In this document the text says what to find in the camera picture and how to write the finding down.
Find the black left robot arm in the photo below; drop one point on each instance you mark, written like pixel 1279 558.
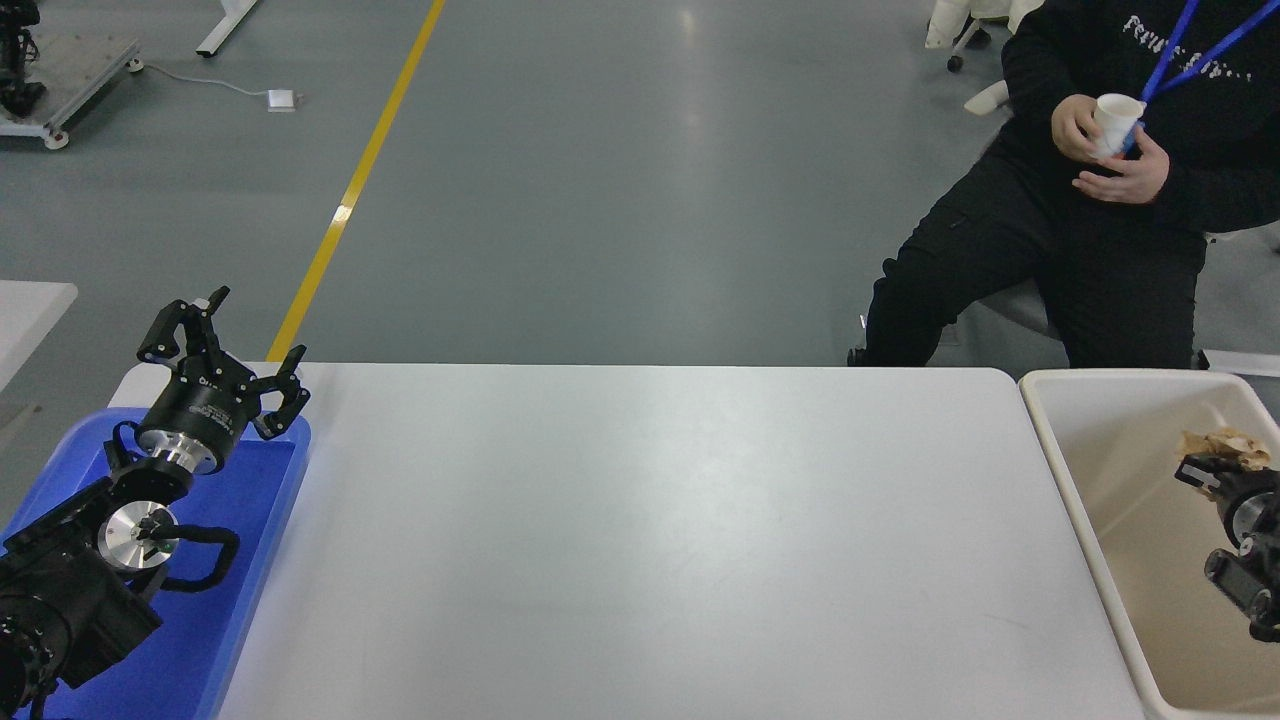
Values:
pixel 60 590

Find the tan paper ball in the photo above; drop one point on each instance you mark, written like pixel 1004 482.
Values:
pixel 1225 445

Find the large pale plastic bin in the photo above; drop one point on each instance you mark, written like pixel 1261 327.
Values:
pixel 1130 480

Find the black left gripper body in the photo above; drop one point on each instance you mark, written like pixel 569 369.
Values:
pixel 200 410

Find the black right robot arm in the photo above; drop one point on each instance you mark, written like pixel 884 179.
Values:
pixel 1250 585

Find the white side table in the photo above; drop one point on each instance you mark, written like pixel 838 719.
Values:
pixel 30 320

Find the white paper cup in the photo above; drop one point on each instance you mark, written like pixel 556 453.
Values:
pixel 1118 118

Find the black equipment on cart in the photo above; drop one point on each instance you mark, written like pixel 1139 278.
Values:
pixel 18 60

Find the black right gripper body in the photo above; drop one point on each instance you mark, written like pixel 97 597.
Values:
pixel 1258 485

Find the seated person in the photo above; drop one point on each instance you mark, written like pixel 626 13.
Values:
pixel 1010 250

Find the blue plastic tray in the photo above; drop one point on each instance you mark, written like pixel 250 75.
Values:
pixel 230 560

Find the white padded coat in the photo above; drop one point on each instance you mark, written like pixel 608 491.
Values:
pixel 950 25

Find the rolling chair base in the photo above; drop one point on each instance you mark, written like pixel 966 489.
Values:
pixel 955 64

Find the white power adapter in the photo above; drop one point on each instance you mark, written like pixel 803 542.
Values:
pixel 281 99

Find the white table leg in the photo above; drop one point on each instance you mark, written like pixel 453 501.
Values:
pixel 225 25

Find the person's right hand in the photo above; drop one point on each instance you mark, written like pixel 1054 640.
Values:
pixel 1075 125

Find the wheeled metal platform cart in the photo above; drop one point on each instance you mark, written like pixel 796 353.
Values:
pixel 85 65

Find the person's left hand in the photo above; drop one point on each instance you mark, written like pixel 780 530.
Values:
pixel 1140 175

